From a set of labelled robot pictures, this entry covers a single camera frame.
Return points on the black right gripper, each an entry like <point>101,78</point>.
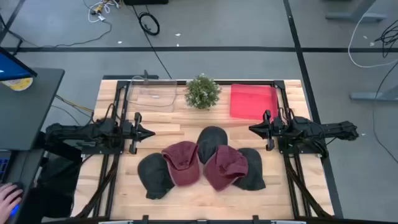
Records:
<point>276,129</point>

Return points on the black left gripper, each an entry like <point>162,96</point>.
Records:
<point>135,137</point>

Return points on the black baseball cap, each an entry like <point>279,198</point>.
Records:
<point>154,175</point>
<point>211,140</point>
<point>255,171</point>

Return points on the maroon baseball cap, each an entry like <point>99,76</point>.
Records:
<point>225,168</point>
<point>183,161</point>

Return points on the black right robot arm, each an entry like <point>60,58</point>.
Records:
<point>329,129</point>

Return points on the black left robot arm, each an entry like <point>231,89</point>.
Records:
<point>71,132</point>

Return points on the red translucent plastic bin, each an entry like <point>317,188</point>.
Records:
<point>253,101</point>

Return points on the clear plastic bin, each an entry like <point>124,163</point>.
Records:
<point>152,93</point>

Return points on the green potted artificial plant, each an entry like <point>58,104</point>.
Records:
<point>202,91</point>

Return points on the black desk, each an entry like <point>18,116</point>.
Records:
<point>28,109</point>

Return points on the grey desk foot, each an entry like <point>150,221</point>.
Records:
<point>354,15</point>
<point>376,95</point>

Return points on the black box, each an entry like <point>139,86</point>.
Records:
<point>146,2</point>

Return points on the yellow round disc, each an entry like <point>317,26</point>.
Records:
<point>18,84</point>

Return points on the backlit keyboard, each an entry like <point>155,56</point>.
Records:
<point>3,165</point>

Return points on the monitor with blue screen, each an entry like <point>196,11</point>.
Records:
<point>12,67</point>

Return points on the black computer mouse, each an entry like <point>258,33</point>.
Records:
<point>15,210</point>

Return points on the person's hand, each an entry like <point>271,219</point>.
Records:
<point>7,199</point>

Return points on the black tripod stand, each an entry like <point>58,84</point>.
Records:
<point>12,34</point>

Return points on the black metal rig frame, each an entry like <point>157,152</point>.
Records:
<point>122,84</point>

